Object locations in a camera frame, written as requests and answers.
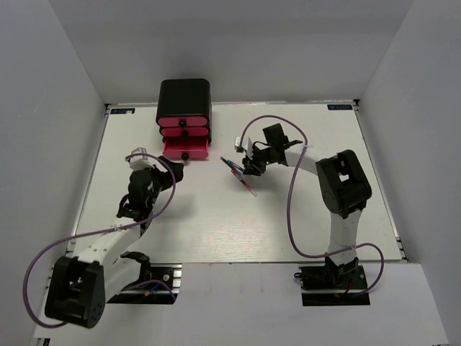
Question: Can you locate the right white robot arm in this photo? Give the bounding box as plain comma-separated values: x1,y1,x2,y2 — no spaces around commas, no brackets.
235,123,372,288

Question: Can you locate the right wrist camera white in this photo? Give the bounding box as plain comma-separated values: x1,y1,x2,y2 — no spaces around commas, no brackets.
234,136,253,159

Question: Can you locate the left blue corner label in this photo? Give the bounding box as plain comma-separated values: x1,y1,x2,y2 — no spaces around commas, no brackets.
110,107,135,115

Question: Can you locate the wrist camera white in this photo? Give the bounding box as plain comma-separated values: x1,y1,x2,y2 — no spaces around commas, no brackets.
125,147,154,171
234,136,253,159

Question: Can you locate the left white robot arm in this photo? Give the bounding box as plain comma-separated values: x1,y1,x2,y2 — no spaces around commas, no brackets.
44,156,184,329

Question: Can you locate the right blue corner label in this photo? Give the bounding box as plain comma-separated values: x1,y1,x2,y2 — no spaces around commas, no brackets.
327,104,353,111

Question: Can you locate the blue corner label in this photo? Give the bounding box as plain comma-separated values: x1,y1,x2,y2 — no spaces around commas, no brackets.
110,107,135,115
327,104,353,111

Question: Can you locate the red pen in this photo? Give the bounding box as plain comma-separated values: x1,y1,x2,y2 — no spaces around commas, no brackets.
231,169,257,197

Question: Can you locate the pink top drawer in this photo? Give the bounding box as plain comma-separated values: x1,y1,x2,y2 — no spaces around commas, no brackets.
156,115,209,128

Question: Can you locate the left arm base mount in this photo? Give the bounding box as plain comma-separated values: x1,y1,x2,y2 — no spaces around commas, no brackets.
107,252,182,305

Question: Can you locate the pink drawer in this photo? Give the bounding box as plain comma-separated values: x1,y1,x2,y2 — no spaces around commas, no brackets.
160,127,210,138
156,115,209,128
163,136,209,161

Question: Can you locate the black drawer cabinet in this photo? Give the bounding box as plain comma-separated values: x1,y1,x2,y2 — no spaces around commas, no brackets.
156,78,212,141

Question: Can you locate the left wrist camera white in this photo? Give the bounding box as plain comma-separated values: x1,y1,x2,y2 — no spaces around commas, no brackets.
125,147,154,171

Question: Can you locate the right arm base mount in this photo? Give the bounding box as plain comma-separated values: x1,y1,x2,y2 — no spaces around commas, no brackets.
294,265,370,307

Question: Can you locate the pink bottom drawer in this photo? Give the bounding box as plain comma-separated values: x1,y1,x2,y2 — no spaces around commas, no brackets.
163,136,209,161

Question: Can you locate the purple pen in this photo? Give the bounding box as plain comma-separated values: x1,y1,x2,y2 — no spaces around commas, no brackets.
221,157,244,176

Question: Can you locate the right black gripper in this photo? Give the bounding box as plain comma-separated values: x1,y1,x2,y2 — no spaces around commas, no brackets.
243,144,276,176

